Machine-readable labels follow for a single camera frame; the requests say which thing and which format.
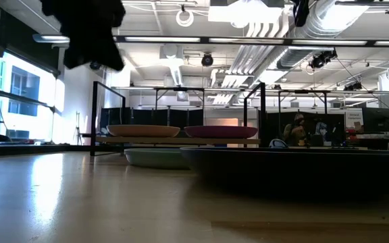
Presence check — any person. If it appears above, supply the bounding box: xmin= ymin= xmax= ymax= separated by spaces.
xmin=283 ymin=113 xmax=307 ymax=146

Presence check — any white poster sign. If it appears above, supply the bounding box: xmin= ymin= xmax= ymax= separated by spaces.
xmin=345 ymin=109 xmax=364 ymax=129

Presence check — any thin light tripod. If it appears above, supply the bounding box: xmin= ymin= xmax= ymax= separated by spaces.
xmin=75 ymin=111 xmax=84 ymax=146

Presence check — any light green plate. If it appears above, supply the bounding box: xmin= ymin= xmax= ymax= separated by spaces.
xmin=124 ymin=148 xmax=190 ymax=170

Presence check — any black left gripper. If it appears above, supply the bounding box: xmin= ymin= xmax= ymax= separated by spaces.
xmin=41 ymin=0 xmax=126 ymax=72

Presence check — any white cable coil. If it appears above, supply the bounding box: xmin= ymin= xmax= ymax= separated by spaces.
xmin=176 ymin=5 xmax=195 ymax=28

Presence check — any beige plate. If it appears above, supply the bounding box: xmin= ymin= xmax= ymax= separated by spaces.
xmin=106 ymin=124 xmax=181 ymax=138

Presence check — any dark navy plate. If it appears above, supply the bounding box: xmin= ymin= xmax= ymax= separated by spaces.
xmin=180 ymin=146 xmax=389 ymax=200

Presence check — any black metal frame stand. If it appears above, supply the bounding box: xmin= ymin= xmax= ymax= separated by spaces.
xmin=153 ymin=86 xmax=205 ymax=114
xmin=277 ymin=89 xmax=329 ymax=115

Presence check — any black computer monitor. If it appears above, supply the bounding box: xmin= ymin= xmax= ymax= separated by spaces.
xmin=362 ymin=107 xmax=389 ymax=133

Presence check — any white rounded device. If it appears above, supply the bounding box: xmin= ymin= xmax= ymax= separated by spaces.
xmin=268 ymin=138 xmax=288 ymax=149

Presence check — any silver ventilation duct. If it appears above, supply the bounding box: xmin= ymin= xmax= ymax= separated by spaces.
xmin=276 ymin=0 xmax=371 ymax=71

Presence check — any black wire dish rack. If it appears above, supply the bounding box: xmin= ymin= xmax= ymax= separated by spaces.
xmin=89 ymin=80 xmax=266 ymax=157

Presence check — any maroon plate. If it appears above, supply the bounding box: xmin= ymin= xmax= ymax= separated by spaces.
xmin=183 ymin=125 xmax=259 ymax=139

